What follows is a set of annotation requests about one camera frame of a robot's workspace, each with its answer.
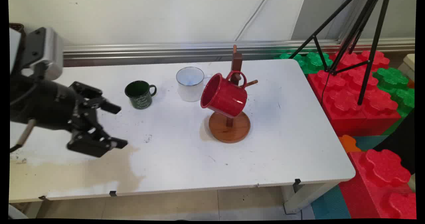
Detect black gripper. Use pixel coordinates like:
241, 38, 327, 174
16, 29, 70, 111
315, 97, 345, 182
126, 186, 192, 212
10, 78, 128, 158

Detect red enamel mug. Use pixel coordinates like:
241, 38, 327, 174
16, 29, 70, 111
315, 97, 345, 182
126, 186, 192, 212
200, 71, 248, 119

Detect dark green enamel mug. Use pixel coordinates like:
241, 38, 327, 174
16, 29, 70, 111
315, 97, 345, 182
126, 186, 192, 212
125, 81, 157, 110

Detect white enamel mug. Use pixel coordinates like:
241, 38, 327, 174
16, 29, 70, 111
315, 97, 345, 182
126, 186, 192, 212
176, 66, 213, 103

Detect wooden mug tree stand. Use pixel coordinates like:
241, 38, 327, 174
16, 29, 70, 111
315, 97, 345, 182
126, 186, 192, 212
209, 45, 259, 144

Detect white table leg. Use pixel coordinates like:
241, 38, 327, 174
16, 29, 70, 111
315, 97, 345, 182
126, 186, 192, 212
281, 182, 340, 215

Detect green foam block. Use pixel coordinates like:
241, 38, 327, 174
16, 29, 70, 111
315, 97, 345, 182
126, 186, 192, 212
372, 67, 416, 135
274, 51, 334, 75

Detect large red foam blocks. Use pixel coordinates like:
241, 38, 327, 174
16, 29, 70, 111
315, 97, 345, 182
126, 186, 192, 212
307, 50, 402, 137

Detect orange foam block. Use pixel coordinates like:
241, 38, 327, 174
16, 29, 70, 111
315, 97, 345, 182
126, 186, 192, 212
338, 134, 362, 153

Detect black tripod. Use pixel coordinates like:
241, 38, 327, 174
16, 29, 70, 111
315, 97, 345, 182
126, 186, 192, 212
288, 0, 392, 106

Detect red foam block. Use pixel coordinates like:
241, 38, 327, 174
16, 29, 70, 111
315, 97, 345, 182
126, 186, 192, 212
338, 149, 417, 220

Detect white box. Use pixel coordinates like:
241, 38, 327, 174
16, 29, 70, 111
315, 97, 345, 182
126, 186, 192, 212
397, 53, 416, 82

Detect black camera cable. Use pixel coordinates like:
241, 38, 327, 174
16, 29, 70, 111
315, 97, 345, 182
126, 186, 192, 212
10, 62, 46, 107

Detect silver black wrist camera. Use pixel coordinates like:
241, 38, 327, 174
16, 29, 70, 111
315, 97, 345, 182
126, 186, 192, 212
20, 27, 64, 82

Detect aluminium wall rail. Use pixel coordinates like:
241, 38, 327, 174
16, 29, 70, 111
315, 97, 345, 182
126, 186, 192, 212
63, 37, 416, 67

